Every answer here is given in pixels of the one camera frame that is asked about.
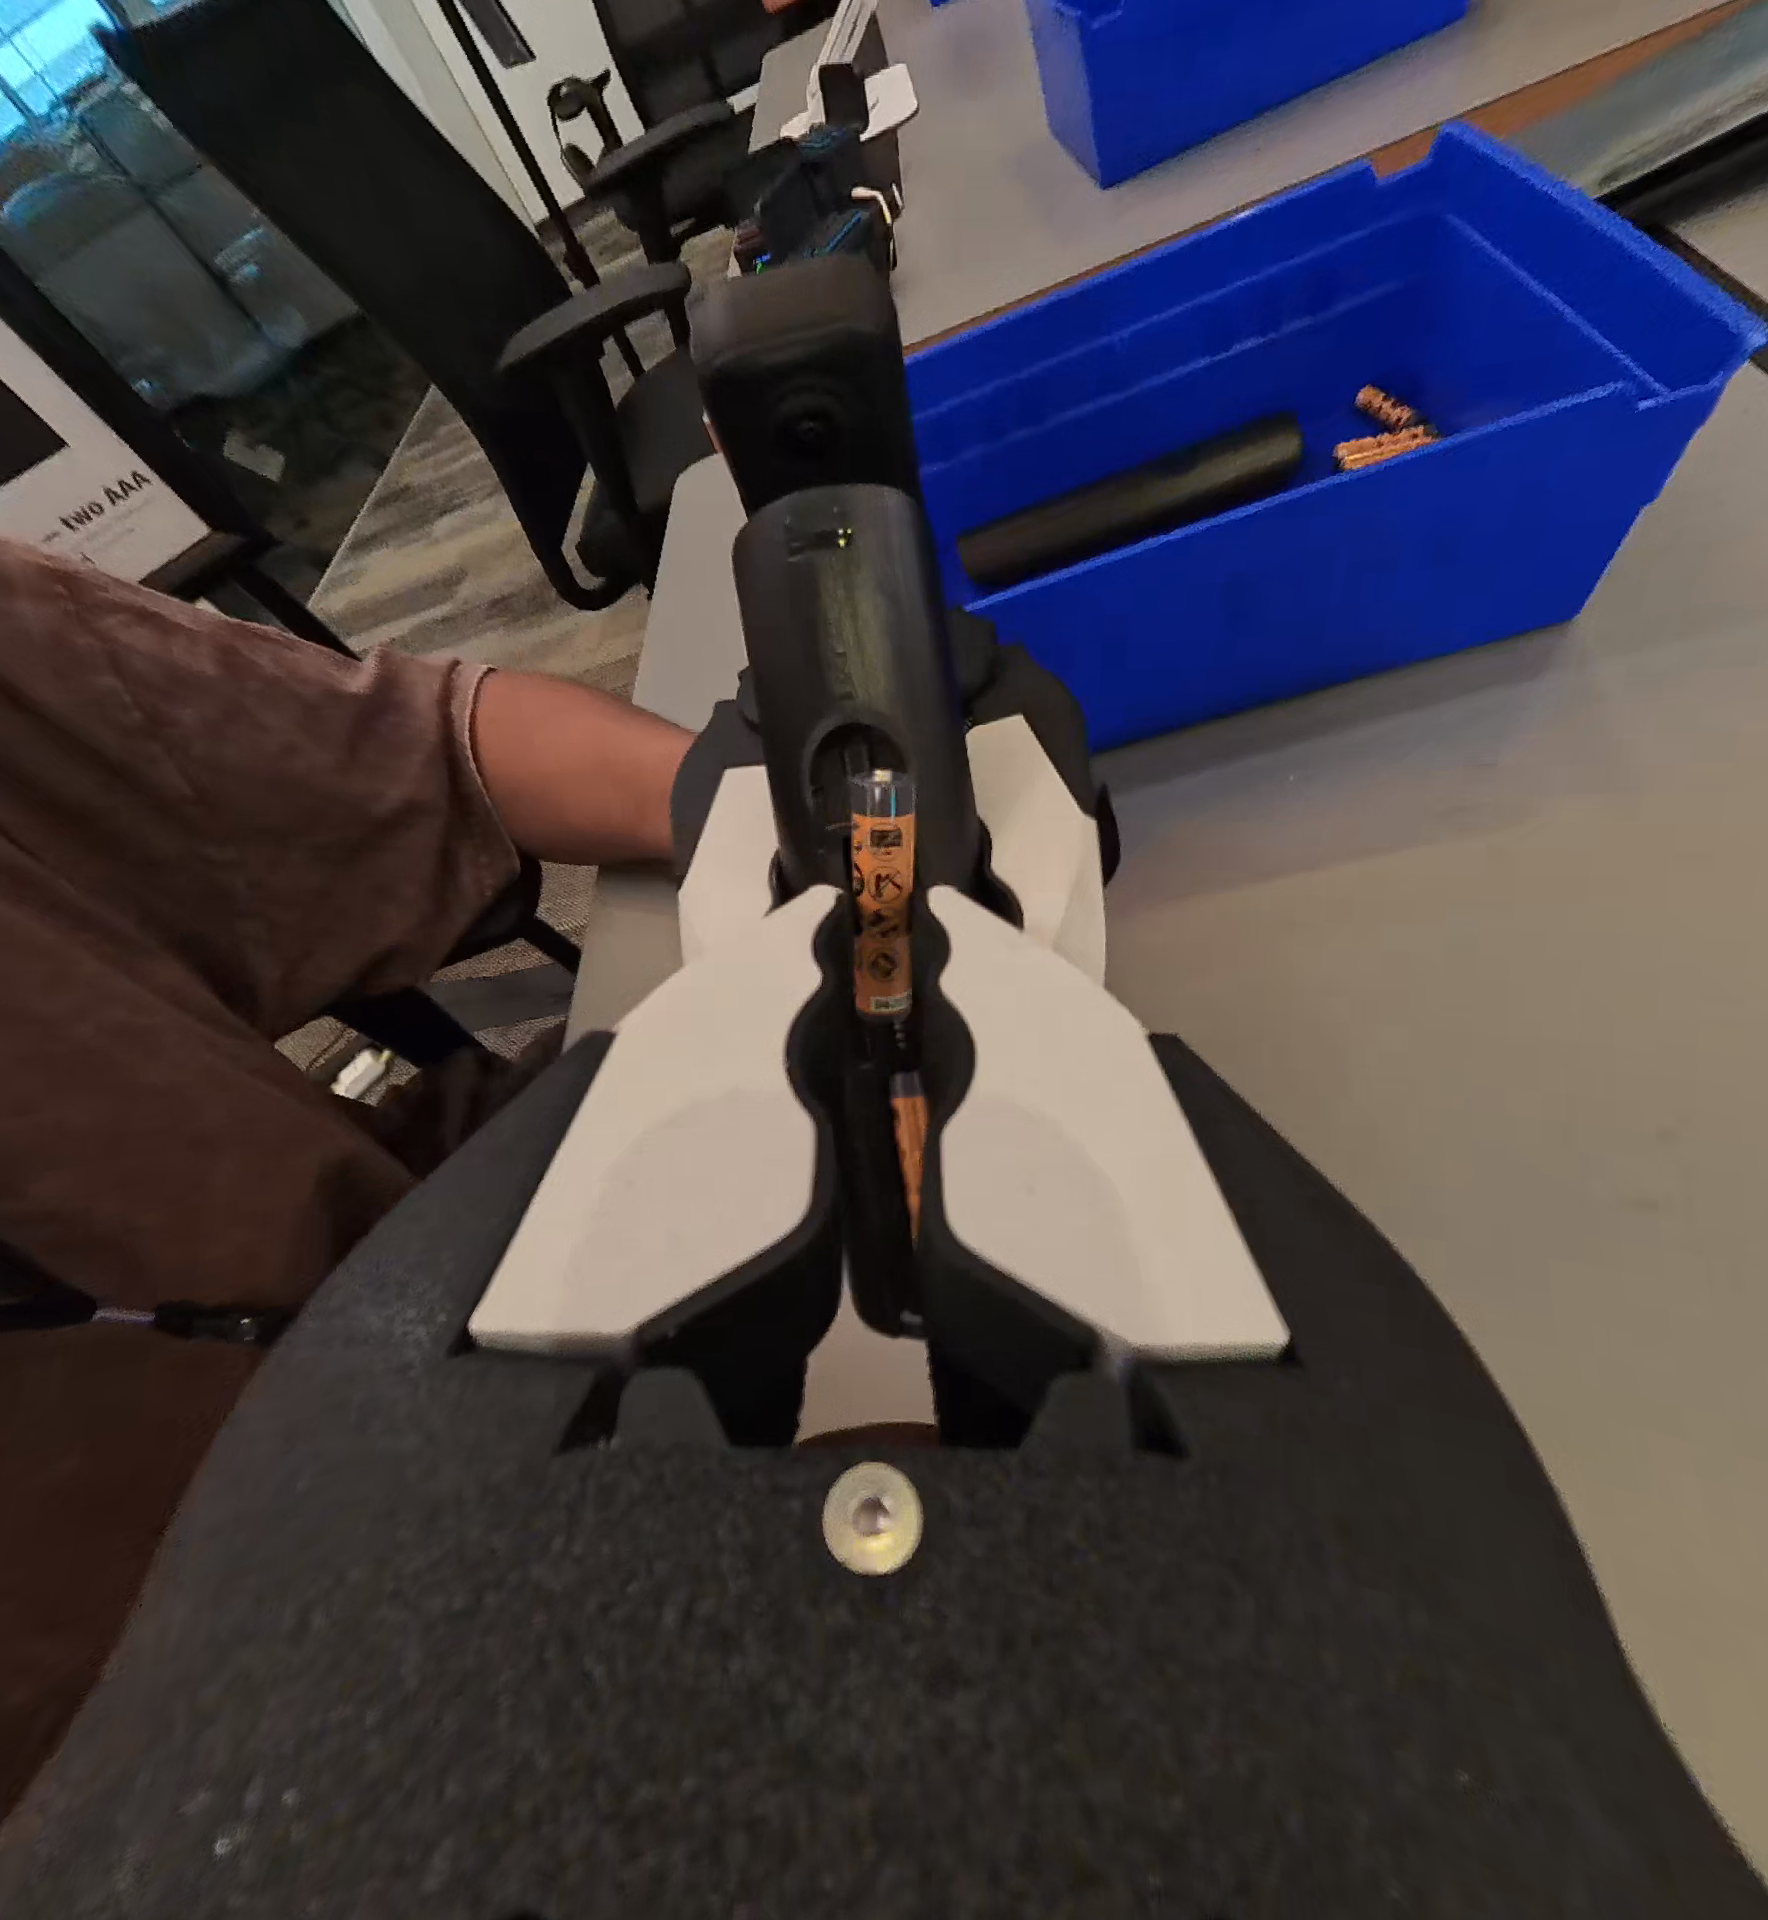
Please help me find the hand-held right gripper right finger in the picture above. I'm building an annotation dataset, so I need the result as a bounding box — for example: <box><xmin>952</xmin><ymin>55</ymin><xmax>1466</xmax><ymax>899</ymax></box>
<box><xmin>910</xmin><ymin>882</ymin><xmax>1293</xmax><ymax>1447</ymax></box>

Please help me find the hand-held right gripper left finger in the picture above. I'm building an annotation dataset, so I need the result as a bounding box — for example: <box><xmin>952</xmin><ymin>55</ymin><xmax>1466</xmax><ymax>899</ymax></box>
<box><xmin>467</xmin><ymin>882</ymin><xmax>843</xmax><ymax>1447</ymax></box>

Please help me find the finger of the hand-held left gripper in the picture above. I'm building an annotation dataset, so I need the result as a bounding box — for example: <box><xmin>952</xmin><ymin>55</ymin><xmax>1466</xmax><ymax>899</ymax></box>
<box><xmin>678</xmin><ymin>761</ymin><xmax>828</xmax><ymax>966</ymax></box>
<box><xmin>963</xmin><ymin>717</ymin><xmax>1114</xmax><ymax>966</ymax></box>

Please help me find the black flashlight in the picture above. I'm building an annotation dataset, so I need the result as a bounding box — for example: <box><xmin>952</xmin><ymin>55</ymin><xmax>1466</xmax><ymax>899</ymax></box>
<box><xmin>731</xmin><ymin>488</ymin><xmax>979</xmax><ymax>1341</ymax></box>

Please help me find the large blue plastic bin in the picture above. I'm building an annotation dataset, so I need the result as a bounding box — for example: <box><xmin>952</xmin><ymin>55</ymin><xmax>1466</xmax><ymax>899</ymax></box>
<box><xmin>902</xmin><ymin>123</ymin><xmax>1768</xmax><ymax>756</ymax></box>

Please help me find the person's left forearm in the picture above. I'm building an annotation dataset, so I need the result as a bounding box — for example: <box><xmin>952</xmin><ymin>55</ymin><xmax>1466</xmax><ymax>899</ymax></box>
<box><xmin>467</xmin><ymin>664</ymin><xmax>700</xmax><ymax>876</ymax></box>

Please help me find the grey desk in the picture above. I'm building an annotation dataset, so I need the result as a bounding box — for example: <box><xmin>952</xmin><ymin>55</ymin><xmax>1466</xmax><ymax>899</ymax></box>
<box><xmin>567</xmin><ymin>0</ymin><xmax>1768</xmax><ymax>1920</ymax></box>

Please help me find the black tube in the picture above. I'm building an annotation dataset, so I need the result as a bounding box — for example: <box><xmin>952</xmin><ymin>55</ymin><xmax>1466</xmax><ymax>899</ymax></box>
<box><xmin>956</xmin><ymin>414</ymin><xmax>1305</xmax><ymax>591</ymax></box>

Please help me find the black office chair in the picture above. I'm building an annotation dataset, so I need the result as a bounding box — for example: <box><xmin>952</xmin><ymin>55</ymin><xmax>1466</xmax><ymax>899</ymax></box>
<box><xmin>543</xmin><ymin>0</ymin><xmax>770</xmax><ymax>262</ymax></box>
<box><xmin>102</xmin><ymin>0</ymin><xmax>589</xmax><ymax>511</ymax></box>
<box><xmin>496</xmin><ymin>258</ymin><xmax>713</xmax><ymax>616</ymax></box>

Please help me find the person in brown shirt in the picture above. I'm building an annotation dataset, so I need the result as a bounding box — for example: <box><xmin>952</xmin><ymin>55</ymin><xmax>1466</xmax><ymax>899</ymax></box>
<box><xmin>0</xmin><ymin>513</ymin><xmax>529</xmax><ymax>1884</ymax></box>

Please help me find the black device with blue light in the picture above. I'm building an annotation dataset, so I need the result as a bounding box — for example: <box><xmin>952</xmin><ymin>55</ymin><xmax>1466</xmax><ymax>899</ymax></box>
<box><xmin>731</xmin><ymin>127</ymin><xmax>904</xmax><ymax>283</ymax></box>

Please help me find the white stand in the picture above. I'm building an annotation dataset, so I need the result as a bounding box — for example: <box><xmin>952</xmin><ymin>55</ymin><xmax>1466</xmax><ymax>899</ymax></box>
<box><xmin>781</xmin><ymin>58</ymin><xmax>924</xmax><ymax>150</ymax></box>

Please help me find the small blue plastic bin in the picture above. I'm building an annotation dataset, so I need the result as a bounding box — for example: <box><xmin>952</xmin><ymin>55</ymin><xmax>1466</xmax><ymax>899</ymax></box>
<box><xmin>1022</xmin><ymin>0</ymin><xmax>1471</xmax><ymax>192</ymax></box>

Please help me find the white sign board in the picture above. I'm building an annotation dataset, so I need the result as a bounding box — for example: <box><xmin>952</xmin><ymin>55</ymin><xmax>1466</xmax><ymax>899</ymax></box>
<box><xmin>0</xmin><ymin>241</ymin><xmax>219</xmax><ymax>597</ymax></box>

